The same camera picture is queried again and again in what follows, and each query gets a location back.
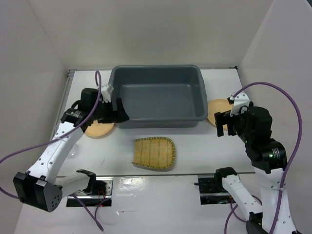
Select clear glass cup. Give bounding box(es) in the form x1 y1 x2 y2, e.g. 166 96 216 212
68 144 78 158

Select woven bamboo tray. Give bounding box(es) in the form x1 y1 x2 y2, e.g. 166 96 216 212
132 136 176 170

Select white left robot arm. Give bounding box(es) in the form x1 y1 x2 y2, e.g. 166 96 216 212
13 85 129 212

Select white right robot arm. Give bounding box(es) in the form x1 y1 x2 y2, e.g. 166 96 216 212
214 106 299 234

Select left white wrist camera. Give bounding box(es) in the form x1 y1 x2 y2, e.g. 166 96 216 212
101 84 114 103

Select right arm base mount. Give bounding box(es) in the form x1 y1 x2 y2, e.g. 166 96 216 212
194 174 232 205

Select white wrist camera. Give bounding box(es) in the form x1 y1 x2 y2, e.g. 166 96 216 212
101 84 114 103
227 93 250 117

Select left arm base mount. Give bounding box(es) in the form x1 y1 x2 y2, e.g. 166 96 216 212
62 175 114 207

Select aluminium table edge rail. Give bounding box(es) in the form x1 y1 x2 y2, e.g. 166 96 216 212
51 69 76 139

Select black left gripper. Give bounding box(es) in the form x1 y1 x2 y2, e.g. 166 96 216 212
92 97 129 124

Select yellow plate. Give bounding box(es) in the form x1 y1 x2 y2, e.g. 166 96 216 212
207 99 233 127
84 120 115 138

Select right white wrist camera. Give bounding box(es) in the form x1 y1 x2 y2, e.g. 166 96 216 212
227 93 250 117

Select grey plastic bin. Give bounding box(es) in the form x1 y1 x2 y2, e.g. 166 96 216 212
109 65 208 129

